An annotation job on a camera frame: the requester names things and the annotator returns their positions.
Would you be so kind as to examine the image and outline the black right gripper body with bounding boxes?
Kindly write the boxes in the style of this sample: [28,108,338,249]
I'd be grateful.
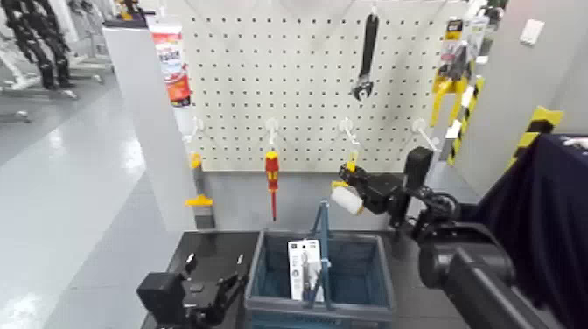
[365,173,408,216]

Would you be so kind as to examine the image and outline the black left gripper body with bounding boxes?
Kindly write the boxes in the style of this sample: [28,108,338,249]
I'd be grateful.
[182,282,224,329]

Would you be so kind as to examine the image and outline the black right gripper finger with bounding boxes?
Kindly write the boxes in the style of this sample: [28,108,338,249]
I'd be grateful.
[351,183,368,207]
[339,164,368,185]

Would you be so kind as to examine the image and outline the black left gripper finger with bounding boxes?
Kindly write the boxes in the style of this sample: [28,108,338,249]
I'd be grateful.
[214,255,248,305]
[182,253,199,283]

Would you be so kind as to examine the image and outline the yellow handled paint roller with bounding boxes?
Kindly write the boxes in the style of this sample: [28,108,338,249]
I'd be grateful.
[329,150,366,216]

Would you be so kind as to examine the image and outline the white pegboard hook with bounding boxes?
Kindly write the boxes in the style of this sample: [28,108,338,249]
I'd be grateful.
[411,119,442,154]
[339,118,359,146]
[264,118,280,148]
[183,116,206,146]

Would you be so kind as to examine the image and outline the white packaged hand tool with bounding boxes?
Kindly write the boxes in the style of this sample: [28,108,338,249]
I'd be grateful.
[287,238,325,304]

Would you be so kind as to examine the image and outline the red and yellow screwdriver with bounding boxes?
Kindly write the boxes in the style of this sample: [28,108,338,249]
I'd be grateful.
[264,150,280,221]

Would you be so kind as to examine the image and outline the long yellow black hazard strip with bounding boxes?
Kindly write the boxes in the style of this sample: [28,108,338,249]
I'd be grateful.
[446,77,486,166]

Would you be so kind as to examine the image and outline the white perforated pegboard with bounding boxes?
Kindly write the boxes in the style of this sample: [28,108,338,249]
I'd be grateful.
[181,0,467,173]

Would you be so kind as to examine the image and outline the black adjustable wrench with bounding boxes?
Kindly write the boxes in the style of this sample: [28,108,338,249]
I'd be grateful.
[351,12,380,102]

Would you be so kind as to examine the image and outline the white partition column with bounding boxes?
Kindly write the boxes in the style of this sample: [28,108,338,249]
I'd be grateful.
[101,26,200,232]

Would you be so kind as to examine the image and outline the short yellow black hazard corner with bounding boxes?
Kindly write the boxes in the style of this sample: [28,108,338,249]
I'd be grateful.
[506,106,564,172]

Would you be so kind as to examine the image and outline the red and white sealant tube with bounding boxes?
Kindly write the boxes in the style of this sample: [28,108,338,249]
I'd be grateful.
[147,22,196,139]

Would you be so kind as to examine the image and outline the black humanoid robot on stand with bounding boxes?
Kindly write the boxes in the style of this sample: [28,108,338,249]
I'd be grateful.
[0,0,78,92]

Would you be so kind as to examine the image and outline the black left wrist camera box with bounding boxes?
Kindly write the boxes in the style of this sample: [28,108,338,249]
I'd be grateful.
[136,272,187,326]

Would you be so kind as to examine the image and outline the yellow handled paint brush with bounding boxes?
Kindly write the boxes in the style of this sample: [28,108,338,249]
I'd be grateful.
[185,151,216,230]

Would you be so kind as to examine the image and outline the blue plastic crate with handle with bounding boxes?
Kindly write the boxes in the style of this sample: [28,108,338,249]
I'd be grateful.
[243,199,396,329]

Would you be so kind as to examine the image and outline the packaged yellow handled pliers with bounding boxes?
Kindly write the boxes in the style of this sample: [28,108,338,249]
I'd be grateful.
[428,17,489,129]

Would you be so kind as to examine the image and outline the white wall switch plate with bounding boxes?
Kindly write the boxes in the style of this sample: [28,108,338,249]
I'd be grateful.
[519,18,546,46]

